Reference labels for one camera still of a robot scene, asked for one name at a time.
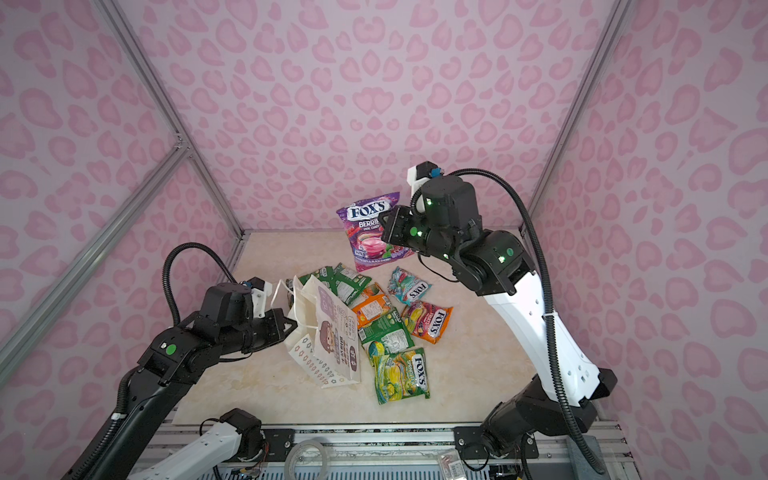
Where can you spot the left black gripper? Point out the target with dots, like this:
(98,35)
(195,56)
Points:
(276,317)

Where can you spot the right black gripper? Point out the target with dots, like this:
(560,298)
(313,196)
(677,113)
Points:
(396,233)

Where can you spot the purple Fox's berries candy bag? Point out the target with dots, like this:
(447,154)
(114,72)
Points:
(360,221)

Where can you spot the teal Fox's mint candy bag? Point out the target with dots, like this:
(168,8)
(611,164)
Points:
(406,286)

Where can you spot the white paper bag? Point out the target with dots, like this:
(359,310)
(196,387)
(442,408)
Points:
(325,343)

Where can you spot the pink orange Fox's candy bag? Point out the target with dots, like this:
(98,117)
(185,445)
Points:
(426,321)

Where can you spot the yellow green Fox's candy bag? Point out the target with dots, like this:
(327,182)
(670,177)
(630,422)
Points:
(401,376)

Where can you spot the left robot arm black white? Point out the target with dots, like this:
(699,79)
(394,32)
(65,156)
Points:
(173,363)

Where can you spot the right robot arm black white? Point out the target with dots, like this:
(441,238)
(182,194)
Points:
(443,221)

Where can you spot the orange snack packet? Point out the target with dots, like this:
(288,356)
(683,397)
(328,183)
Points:
(371,304)

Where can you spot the green snack packet back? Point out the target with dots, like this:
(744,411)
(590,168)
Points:
(345,283)

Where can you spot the green snack packet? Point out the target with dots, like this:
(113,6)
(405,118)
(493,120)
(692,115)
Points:
(385,335)
(345,283)

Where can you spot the green snack packet front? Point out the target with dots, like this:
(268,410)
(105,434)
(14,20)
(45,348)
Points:
(385,335)

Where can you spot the clear coiled tube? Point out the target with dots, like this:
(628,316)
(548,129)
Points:
(308,450)

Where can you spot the small clear plastic packet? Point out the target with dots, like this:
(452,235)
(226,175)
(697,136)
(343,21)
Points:
(451,465)

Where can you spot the grey foam block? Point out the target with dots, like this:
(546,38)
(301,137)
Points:
(581,467)

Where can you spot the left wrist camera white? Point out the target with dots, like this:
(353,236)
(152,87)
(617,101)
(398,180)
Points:
(261,293)

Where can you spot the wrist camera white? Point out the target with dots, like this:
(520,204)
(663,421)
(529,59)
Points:
(261,293)
(421,173)

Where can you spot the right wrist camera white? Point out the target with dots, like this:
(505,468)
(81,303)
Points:
(421,173)

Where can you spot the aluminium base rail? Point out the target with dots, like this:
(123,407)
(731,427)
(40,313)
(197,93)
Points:
(390,451)

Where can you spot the aluminium frame strut left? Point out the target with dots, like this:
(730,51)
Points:
(40,318)

